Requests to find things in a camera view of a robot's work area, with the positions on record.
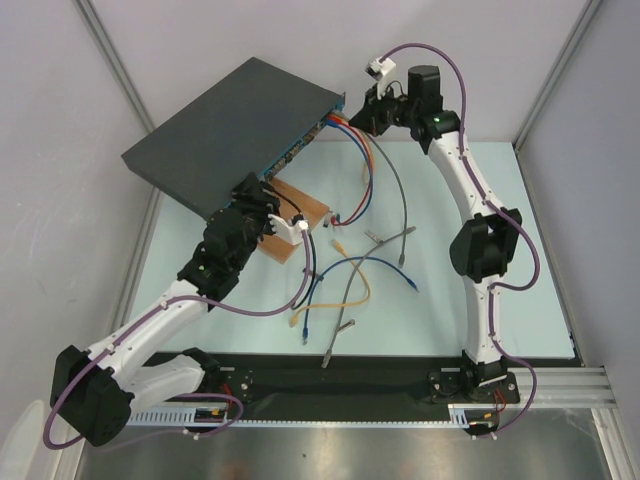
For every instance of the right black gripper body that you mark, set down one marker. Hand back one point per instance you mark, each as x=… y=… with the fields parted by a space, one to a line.
x=373 y=115

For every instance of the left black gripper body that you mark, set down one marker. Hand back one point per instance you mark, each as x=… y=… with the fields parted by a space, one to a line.
x=255 y=219

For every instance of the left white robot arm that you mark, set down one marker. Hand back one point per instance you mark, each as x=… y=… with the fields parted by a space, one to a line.
x=96 y=390

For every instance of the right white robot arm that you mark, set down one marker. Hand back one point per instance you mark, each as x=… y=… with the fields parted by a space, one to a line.
x=485 y=245

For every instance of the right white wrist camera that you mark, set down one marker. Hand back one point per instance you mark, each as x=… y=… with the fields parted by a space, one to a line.
x=383 y=71

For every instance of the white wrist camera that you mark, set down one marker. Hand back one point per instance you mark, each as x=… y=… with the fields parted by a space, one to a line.
x=383 y=71
x=290 y=231

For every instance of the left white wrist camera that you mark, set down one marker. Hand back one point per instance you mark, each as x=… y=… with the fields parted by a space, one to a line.
x=290 y=231

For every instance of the dark grey network switch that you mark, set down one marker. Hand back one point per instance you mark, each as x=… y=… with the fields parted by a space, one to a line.
x=246 y=123

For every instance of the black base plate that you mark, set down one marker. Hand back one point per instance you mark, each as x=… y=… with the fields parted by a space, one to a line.
x=360 y=382

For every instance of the white cable duct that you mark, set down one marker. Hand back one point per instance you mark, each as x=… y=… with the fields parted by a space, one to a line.
x=200 y=416

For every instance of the aluminium rail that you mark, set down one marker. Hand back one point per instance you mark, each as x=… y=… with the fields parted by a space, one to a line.
x=573 y=388

